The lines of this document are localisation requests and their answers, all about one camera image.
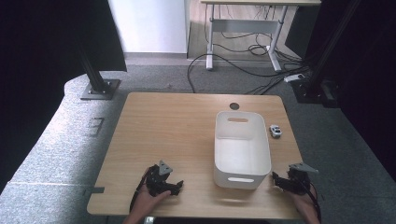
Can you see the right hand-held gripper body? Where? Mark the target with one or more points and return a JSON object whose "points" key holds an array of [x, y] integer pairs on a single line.
{"points": [[299, 183]]}

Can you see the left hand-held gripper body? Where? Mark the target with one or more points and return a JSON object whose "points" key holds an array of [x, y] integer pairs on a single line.
{"points": [[157, 182]]}

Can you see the white plastic storage bin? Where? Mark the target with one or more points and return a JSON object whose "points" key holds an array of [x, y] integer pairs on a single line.
{"points": [[241, 155]]}

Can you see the small grey toy car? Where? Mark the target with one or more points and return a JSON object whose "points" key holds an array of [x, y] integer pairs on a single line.
{"points": [[275, 131]]}

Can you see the person's left hand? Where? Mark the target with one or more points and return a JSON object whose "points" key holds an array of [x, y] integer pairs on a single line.
{"points": [[146, 202]]}

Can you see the person's right hand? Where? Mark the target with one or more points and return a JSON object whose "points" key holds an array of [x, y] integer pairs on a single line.
{"points": [[306, 207]]}

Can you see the black metal stand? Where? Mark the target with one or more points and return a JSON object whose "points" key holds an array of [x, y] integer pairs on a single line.
{"points": [[98, 85], [314, 87]]}

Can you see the white power strip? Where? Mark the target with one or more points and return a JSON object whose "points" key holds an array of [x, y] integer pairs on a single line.
{"points": [[294, 77]]}

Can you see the black curtain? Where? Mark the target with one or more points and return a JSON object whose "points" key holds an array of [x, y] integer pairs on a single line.
{"points": [[373, 77], [46, 62]]}

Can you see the white frame desk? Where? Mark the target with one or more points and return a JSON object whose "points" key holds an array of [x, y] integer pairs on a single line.
{"points": [[246, 25]]}

